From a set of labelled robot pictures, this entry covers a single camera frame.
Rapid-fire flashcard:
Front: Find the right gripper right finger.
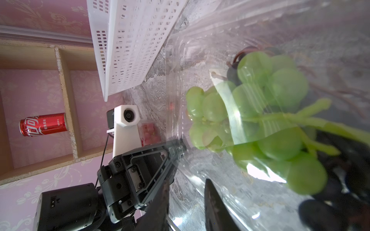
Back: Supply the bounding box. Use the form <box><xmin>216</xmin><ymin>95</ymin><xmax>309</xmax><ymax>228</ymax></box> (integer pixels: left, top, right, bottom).
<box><xmin>204</xmin><ymin>179</ymin><xmax>240</xmax><ymax>231</ymax></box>

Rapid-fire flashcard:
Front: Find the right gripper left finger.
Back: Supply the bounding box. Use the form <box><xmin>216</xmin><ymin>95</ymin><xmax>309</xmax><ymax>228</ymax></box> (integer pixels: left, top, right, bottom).
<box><xmin>135</xmin><ymin>180</ymin><xmax>170</xmax><ymax>231</ymax></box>

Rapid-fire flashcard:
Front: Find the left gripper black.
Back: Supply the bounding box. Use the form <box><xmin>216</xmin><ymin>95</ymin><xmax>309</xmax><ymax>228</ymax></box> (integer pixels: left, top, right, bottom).
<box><xmin>97</xmin><ymin>140</ymin><xmax>187</xmax><ymax>224</ymax></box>

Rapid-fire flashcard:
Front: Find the red grape bunch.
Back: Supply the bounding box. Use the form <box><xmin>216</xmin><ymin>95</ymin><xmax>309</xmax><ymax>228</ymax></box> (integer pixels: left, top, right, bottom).
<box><xmin>138</xmin><ymin>122</ymin><xmax>161</xmax><ymax>146</ymax></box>

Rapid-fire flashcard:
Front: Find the clear plastic clamshell container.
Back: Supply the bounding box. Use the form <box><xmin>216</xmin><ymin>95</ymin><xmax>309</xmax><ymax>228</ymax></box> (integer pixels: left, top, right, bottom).
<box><xmin>137</xmin><ymin>120</ymin><xmax>162</xmax><ymax>147</ymax></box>

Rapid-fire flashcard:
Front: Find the green grape bunch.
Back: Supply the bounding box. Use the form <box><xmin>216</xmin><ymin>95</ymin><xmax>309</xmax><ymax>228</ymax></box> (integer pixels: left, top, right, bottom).
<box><xmin>185</xmin><ymin>50</ymin><xmax>370</xmax><ymax>196</ymax></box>

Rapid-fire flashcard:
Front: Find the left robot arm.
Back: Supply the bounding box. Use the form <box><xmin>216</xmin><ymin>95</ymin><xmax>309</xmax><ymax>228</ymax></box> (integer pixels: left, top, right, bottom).
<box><xmin>34</xmin><ymin>139</ymin><xmax>187</xmax><ymax>231</ymax></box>

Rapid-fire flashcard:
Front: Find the wooden shelf unit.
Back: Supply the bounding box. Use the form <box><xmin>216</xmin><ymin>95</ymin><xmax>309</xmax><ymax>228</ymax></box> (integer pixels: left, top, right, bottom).
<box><xmin>1</xmin><ymin>39</ymin><xmax>122</xmax><ymax>185</ymax></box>

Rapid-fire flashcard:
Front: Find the red cola can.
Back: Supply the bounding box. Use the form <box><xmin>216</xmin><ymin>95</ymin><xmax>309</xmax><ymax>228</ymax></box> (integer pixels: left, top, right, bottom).
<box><xmin>19</xmin><ymin>113</ymin><xmax>68</xmax><ymax>137</ymax></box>

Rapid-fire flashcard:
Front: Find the white plastic basket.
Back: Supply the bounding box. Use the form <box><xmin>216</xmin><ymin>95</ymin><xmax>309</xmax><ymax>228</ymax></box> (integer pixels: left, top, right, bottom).
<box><xmin>87</xmin><ymin>0</ymin><xmax>187</xmax><ymax>101</ymax></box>

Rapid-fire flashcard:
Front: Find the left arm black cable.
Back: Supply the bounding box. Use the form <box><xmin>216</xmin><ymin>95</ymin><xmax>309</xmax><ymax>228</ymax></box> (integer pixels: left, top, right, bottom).
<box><xmin>94</xmin><ymin>134</ymin><xmax>110</xmax><ymax>188</ymax></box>

